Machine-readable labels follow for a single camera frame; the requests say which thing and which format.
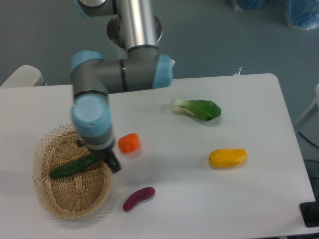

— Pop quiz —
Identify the black floor cable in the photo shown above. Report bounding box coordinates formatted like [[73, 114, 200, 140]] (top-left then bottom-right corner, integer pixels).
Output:
[[298, 129, 319, 147]]

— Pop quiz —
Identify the blue plastic bag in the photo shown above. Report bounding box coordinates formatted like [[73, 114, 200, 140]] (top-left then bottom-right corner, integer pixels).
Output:
[[231, 0, 266, 11], [285, 0, 319, 30]]

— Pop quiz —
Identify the black device at edge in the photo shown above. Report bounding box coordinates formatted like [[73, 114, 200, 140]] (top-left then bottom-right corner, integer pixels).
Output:
[[300, 202, 319, 228]]

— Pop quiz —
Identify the white chair back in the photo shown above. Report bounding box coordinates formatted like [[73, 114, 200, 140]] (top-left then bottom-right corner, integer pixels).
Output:
[[0, 65, 48, 88]]

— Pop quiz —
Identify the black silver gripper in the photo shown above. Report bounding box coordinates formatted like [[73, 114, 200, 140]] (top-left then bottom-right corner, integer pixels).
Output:
[[76, 135, 121, 173]]

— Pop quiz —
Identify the purple sweet potato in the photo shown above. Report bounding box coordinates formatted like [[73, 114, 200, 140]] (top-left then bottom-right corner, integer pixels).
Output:
[[122, 187, 156, 212]]

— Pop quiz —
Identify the blue plastic bag right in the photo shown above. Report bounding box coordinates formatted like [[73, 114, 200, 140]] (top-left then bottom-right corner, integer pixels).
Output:
[[285, 0, 319, 30]]

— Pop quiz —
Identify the orange toy pepper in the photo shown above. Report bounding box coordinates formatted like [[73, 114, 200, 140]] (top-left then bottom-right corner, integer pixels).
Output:
[[118, 133, 140, 153]]

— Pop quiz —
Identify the yellow toy mango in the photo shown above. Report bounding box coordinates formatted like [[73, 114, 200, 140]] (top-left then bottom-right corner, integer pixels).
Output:
[[209, 148, 248, 169]]

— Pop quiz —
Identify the dark green cucumber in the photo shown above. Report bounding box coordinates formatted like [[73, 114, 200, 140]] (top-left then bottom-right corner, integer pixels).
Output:
[[49, 154, 101, 179]]

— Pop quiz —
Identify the green bok choy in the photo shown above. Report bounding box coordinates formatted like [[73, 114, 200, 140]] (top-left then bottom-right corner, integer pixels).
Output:
[[170, 99, 222, 121]]

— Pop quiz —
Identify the white furniture frame right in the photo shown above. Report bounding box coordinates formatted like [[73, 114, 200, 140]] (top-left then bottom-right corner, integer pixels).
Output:
[[294, 85, 319, 129]]

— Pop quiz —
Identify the blue plastic bag left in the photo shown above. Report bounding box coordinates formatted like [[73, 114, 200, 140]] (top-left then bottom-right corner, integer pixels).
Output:
[[231, 0, 266, 11]]

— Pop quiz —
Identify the woven wicker basket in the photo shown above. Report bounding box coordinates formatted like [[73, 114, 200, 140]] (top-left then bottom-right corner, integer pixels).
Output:
[[32, 124, 112, 219]]

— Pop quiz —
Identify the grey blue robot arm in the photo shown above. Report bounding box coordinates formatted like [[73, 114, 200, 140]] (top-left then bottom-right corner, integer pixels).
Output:
[[70, 0, 172, 173]]

